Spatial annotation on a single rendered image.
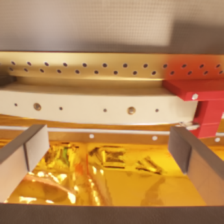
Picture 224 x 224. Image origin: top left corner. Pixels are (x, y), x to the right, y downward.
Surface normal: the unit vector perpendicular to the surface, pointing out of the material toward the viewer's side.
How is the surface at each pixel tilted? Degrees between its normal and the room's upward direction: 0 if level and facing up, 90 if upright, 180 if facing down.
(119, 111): 90
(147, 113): 90
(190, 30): 62
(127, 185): 92
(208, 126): 90
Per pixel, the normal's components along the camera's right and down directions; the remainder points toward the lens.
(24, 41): -0.16, 0.80
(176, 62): 0.08, 0.81
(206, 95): 0.16, 0.44
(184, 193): -0.10, 0.48
